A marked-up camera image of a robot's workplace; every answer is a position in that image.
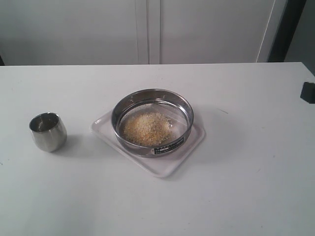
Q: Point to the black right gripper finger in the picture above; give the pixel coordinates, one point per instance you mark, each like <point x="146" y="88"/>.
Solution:
<point x="308" y="92"/>

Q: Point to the round stainless steel sieve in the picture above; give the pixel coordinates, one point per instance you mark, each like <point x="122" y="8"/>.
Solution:
<point x="172" y="105"/>

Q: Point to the yellow and white grain mix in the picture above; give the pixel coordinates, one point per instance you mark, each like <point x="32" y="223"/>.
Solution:
<point x="148" y="129"/>

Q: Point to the stainless steel cup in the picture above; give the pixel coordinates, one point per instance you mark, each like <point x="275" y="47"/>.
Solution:
<point x="48" y="131"/>

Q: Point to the white square plastic tray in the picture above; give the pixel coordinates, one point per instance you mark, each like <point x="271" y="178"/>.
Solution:
<point x="162" y="166"/>

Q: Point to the white cabinet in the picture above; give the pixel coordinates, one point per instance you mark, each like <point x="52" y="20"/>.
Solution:
<point x="84" y="32"/>

